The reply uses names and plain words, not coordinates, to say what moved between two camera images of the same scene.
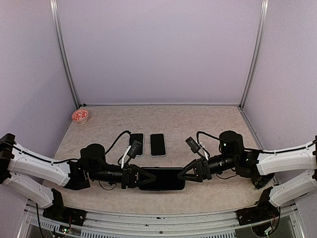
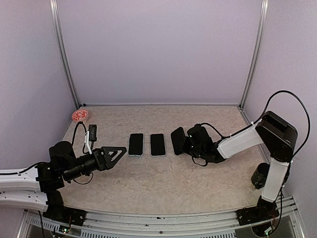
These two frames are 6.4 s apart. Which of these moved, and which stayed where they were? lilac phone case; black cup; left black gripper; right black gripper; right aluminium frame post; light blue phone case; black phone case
Moved: right black gripper; black phone case; left black gripper
Stayed: right aluminium frame post; light blue phone case; lilac phone case; black cup
